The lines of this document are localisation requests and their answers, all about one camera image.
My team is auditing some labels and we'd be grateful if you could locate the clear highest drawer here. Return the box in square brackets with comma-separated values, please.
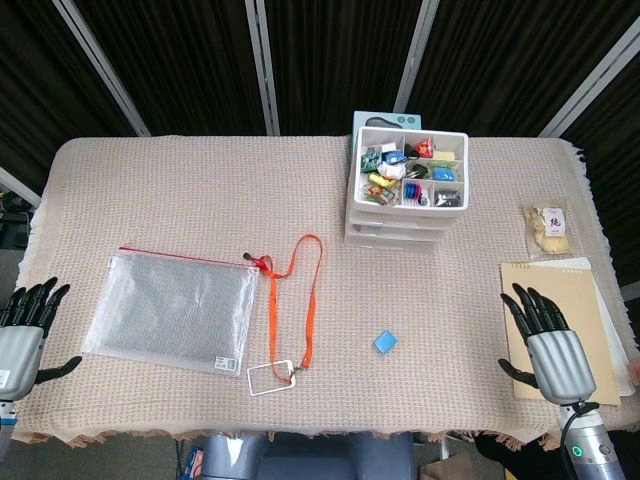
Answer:
[348, 209, 450, 230]

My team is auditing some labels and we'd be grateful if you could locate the white paper sheet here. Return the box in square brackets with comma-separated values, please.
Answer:
[529, 256, 640, 397]

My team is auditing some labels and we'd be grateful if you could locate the aluminium partition post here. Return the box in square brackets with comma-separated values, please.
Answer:
[243, 0, 282, 137]
[0, 166, 44, 208]
[51, 0, 152, 137]
[538, 13, 640, 139]
[392, 0, 442, 114]

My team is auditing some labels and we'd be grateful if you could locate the brown printed packet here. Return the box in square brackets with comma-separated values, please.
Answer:
[364, 184, 400, 207]

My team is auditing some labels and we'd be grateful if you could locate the grey robot torso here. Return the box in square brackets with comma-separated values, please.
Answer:
[199, 431, 416, 480]

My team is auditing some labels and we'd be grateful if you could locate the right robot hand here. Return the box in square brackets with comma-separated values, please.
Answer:
[497, 282, 599, 405]

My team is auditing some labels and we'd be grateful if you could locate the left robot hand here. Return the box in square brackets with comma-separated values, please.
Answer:
[0, 276, 84, 402]

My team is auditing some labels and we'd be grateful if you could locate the clear snack bag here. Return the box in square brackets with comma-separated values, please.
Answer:
[521, 199, 577, 262]

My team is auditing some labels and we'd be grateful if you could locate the teal cardboard box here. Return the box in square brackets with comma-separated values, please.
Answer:
[351, 110, 426, 140]

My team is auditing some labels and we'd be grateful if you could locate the clear middle drawer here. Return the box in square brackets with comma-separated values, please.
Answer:
[345, 222, 445, 244]

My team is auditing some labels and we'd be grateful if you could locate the white crumpled item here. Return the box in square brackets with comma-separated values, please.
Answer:
[376, 161, 407, 182]

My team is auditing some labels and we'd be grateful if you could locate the beige woven tablecloth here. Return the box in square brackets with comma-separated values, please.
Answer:
[12, 133, 640, 450]

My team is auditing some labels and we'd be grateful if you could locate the small blue eraser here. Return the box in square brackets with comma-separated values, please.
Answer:
[371, 328, 400, 358]

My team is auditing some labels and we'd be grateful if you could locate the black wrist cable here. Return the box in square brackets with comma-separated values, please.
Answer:
[558, 401, 600, 480]

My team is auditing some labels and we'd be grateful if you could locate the clear mesh zip pouch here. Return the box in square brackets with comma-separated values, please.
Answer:
[80, 244, 263, 379]

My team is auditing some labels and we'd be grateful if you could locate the clear lowest drawer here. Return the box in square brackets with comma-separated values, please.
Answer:
[344, 234, 442, 257]

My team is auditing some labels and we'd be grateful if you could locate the clear badge holder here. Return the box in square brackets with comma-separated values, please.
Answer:
[246, 359, 297, 398]

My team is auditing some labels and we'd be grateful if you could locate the white drawer organizer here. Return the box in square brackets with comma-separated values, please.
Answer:
[343, 124, 470, 257]

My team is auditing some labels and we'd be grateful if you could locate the orange lanyard strap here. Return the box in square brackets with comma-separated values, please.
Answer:
[242, 234, 324, 387]

